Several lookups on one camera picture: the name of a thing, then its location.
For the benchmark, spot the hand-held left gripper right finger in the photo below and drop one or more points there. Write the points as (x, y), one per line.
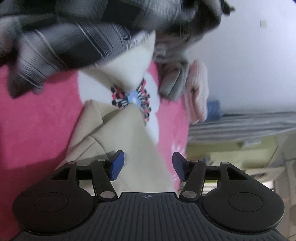
(180, 167)

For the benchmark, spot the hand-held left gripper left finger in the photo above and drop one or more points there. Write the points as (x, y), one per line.
(116, 166)

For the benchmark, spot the beige zip jacket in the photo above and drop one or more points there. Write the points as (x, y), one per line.
(129, 134)

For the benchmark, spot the black white plaid shirt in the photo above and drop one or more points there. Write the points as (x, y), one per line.
(69, 39)

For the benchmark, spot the blue water bottle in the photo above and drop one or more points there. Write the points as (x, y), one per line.
(214, 110)

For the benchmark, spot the grey curtain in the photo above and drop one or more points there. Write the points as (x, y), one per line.
(242, 126)

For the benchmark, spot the pink checkered folded blanket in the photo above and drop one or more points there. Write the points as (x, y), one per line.
(198, 92)

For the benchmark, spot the white fleece garment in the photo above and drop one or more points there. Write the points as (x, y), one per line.
(129, 67)

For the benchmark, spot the grey hoodie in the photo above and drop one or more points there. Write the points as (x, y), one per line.
(203, 20)

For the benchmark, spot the wall socket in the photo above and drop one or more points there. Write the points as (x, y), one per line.
(263, 23)

